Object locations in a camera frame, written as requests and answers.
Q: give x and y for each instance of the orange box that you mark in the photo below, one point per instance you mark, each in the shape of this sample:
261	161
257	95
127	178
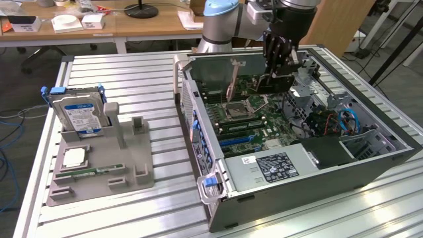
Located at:
4	27

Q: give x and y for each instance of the graphics card with metal bracket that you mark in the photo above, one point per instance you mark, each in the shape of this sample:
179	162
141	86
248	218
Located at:
273	85

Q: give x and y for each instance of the wooden cabinet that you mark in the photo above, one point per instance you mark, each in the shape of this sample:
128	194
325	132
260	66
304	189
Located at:
347	24

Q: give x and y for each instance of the small white cardboard box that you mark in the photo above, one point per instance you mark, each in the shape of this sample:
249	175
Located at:
92	22

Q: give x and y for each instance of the installed RAM stick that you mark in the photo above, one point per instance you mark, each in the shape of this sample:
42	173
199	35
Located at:
240	123
240	128

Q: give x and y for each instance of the grey metal drive cage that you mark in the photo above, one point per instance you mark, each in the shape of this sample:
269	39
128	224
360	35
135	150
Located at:
363	146

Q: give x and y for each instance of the silver CPU chip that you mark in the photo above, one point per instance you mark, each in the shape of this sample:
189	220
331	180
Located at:
73	158

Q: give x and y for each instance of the white box red dot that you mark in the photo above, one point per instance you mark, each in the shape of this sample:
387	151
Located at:
355	44

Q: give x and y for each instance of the black office chair base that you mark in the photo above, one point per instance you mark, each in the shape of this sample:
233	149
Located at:
32	57

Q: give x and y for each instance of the wooden desk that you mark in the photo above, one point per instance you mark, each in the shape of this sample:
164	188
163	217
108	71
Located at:
148	27

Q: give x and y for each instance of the white table frame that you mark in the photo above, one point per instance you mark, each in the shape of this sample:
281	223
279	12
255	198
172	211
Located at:
375	24

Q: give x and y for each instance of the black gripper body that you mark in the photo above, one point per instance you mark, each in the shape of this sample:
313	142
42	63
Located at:
293	24

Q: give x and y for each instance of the blue expansion slot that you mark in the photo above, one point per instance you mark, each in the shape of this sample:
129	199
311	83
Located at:
236	140

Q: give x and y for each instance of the silver chipset heat sink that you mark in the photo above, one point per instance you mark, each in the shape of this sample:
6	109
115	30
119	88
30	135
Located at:
273	144

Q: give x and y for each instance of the black lamp base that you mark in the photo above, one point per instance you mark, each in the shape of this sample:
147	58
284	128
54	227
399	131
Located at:
141	11

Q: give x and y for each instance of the grey parts rack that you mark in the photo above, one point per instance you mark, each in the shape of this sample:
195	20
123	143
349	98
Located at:
112	173

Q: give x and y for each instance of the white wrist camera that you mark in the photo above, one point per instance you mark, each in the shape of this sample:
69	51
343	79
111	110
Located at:
257	13

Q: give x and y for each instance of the brown cardboard box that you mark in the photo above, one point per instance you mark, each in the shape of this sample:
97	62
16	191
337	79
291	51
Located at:
196	7

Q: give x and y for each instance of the grey power supply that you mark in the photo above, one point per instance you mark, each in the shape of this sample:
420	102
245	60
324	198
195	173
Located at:
240	173

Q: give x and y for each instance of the green RAM stick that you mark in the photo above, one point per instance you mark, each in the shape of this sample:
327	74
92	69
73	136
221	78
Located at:
89	171

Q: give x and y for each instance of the CPU socket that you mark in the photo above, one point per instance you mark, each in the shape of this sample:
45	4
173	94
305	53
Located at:
236	110

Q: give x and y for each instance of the white paper stack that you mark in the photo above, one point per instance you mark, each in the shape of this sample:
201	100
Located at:
188	21

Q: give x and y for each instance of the blue case latch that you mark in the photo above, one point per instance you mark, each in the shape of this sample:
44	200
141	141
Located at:
208	183

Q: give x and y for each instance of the white box black lid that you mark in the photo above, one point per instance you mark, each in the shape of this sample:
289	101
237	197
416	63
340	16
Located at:
24	27

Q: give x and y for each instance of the black floor block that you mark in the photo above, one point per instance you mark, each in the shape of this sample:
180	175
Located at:
363	54

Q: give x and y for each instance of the grey cup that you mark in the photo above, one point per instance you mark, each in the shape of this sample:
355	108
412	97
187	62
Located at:
45	3

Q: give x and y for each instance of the black tripod pole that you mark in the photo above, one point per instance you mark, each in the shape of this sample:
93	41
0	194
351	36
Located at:
396	50

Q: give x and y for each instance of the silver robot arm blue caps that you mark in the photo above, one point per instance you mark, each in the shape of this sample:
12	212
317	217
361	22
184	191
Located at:
224	24

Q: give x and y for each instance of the white box on desk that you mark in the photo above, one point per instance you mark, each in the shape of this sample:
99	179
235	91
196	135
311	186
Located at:
65	23

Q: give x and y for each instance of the metal socket cover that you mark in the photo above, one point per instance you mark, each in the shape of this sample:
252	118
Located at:
260	101

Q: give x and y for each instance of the open black PC case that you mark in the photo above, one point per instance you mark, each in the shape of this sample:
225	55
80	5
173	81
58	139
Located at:
297	198

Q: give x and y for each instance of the hard disk in blue carrier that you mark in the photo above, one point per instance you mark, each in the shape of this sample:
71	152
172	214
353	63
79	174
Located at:
79	116

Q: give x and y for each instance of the green motherboard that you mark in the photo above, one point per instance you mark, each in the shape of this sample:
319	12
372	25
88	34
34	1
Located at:
277	129

